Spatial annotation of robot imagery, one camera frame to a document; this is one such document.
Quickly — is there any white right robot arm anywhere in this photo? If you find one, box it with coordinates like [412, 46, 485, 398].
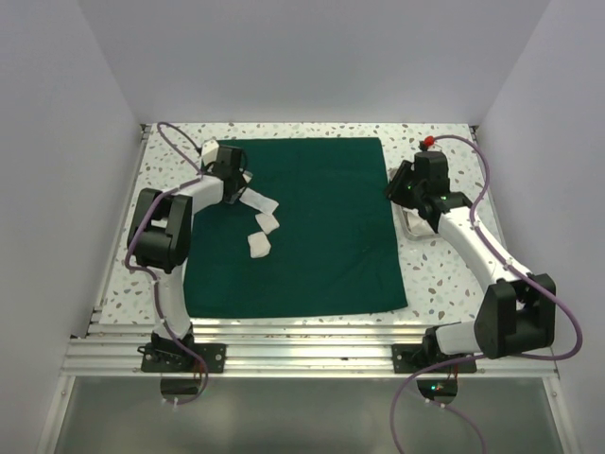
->
[385, 151, 556, 372]

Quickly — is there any green surgical cloth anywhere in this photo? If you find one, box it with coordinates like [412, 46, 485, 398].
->
[183, 138, 407, 319]

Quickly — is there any aluminium rail frame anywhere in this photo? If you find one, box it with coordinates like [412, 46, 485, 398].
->
[37, 123, 566, 454]

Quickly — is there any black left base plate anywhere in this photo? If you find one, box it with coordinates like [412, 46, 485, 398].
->
[137, 343, 227, 374]

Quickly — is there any white printed paper packet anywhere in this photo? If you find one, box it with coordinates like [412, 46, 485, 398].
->
[239, 188, 279, 215]

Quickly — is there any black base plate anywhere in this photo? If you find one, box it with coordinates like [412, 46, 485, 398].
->
[391, 343, 477, 375]
[137, 343, 227, 374]

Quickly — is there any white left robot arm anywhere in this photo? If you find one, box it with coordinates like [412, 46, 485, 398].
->
[125, 145, 249, 372]

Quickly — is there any clear bag with gloves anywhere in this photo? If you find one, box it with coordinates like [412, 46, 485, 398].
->
[242, 171, 252, 186]

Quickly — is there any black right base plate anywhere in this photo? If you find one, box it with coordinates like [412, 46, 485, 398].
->
[391, 343, 477, 375]

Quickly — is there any stainless steel tray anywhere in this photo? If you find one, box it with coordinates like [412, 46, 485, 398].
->
[387, 166, 439, 240]

